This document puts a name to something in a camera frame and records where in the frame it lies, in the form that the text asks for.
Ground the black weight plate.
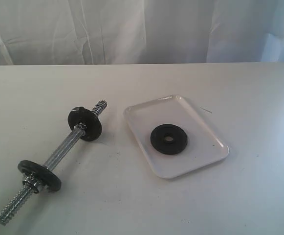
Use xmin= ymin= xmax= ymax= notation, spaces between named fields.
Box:
xmin=150 ymin=124 xmax=188 ymax=155
xmin=18 ymin=160 xmax=62 ymax=192

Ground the chrome threaded dumbbell bar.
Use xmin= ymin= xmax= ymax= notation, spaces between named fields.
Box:
xmin=0 ymin=100 xmax=108 ymax=226

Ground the black weight plate far end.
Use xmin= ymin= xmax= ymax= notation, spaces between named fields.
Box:
xmin=67 ymin=107 xmax=102 ymax=141

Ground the white rectangular plastic tray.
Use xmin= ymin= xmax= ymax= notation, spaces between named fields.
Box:
xmin=124 ymin=95 xmax=230 ymax=179

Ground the chrome spin-lock collar nut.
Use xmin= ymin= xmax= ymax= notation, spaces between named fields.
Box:
xmin=22 ymin=176 xmax=45 ymax=194

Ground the white curtain backdrop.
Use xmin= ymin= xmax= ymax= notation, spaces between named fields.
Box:
xmin=0 ymin=0 xmax=284 ymax=65

